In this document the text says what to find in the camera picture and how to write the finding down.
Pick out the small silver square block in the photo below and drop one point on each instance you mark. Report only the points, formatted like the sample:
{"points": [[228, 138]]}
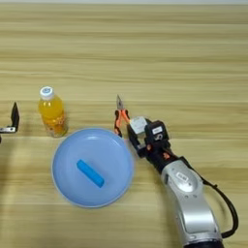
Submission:
{"points": [[138, 125]]}

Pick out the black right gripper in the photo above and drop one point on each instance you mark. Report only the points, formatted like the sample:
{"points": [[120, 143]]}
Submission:
{"points": [[160, 158]]}

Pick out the orange juice bottle white cap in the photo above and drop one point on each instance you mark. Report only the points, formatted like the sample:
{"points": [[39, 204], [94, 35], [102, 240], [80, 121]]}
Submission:
{"points": [[51, 113]]}

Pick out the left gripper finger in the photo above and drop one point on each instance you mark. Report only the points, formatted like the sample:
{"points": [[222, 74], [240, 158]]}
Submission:
{"points": [[15, 117]]}

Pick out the blue rectangular bar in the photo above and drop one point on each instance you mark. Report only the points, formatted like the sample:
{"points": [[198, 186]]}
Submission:
{"points": [[90, 173]]}

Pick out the round blue plate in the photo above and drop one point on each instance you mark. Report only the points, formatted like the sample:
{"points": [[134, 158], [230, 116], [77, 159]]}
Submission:
{"points": [[106, 151]]}

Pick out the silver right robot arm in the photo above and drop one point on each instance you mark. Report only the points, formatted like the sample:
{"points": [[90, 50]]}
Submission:
{"points": [[190, 200]]}

